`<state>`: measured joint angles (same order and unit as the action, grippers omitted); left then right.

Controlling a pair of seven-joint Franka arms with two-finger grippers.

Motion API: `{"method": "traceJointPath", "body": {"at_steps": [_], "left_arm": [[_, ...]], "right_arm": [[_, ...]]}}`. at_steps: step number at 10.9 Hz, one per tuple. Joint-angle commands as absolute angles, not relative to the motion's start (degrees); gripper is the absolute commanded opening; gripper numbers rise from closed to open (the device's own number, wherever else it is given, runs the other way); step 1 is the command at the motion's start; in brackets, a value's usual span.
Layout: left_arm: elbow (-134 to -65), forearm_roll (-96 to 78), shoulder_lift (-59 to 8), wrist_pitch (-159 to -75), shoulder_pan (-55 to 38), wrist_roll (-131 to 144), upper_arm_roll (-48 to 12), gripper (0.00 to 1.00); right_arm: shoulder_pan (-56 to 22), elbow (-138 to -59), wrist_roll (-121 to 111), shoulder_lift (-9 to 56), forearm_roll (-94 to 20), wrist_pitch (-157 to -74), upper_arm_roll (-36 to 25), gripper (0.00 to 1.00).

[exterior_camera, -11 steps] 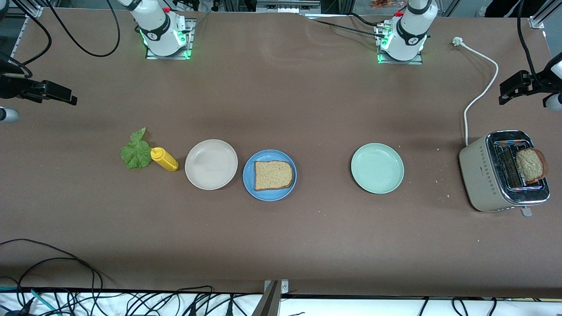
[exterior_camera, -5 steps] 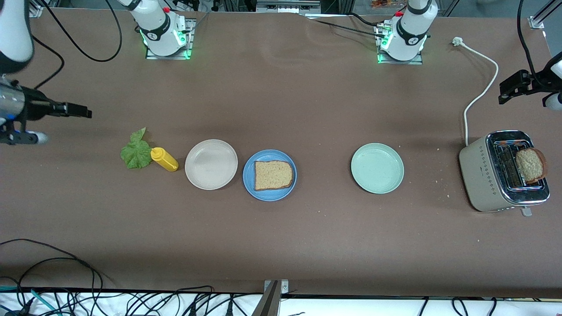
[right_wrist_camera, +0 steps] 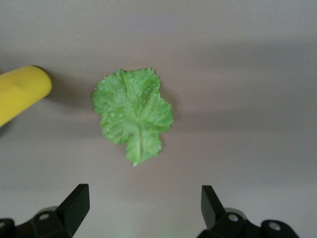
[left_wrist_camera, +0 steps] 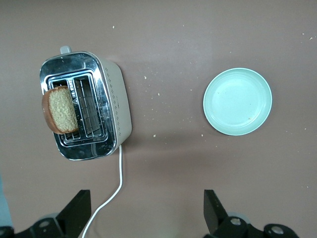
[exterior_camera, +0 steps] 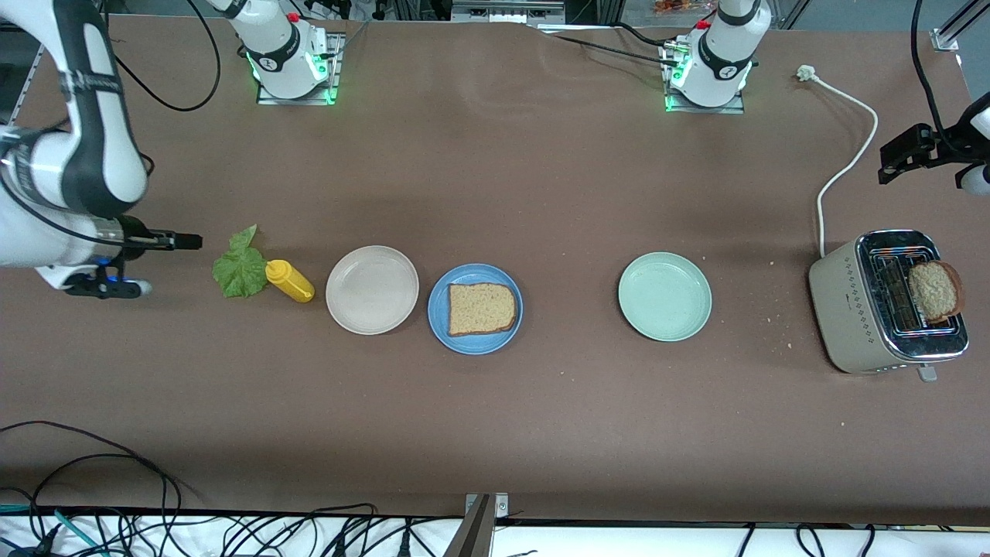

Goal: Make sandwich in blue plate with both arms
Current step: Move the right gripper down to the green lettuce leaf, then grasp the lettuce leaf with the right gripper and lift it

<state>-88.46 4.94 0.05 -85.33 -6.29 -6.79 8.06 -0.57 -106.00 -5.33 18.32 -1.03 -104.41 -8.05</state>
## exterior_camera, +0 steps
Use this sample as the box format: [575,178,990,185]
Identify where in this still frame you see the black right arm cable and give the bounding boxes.
[101,0,221,111]

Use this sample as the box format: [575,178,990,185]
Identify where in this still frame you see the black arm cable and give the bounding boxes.
[913,0,948,132]
[101,0,221,111]

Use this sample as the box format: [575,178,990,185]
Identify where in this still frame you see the yellow squeeze bottle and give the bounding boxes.
[265,259,316,303]

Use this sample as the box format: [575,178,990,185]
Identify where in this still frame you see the grey metal camera bracket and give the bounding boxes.
[443,493,510,557]

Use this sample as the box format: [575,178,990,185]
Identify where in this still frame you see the brown bread slice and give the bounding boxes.
[447,282,518,337]
[907,260,965,324]

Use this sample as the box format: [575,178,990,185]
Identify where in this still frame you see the teal cable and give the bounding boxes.
[0,503,109,557]

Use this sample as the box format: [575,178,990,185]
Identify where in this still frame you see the beige round plate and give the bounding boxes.
[325,245,420,336]

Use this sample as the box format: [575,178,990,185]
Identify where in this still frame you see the beige chrome toaster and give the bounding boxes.
[807,229,970,383]

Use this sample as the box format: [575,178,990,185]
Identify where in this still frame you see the blue round plate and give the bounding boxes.
[427,263,524,356]

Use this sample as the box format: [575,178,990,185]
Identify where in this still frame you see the white toaster power cord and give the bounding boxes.
[797,65,879,258]

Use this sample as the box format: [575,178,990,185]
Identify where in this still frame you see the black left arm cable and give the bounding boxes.
[913,0,948,132]

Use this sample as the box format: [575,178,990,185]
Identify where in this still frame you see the brown table cover sheet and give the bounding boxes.
[0,14,990,527]

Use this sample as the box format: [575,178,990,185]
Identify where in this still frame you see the mint green round plate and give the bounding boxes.
[617,251,713,343]

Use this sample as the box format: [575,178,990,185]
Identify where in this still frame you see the green lettuce leaf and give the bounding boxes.
[212,224,270,299]

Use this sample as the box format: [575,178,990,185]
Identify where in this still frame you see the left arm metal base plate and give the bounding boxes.
[659,43,747,115]

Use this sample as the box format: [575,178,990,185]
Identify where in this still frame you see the aluminium frame corner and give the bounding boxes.
[932,0,990,53]

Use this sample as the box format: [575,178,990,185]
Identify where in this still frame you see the black looped cable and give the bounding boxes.
[0,422,183,535]

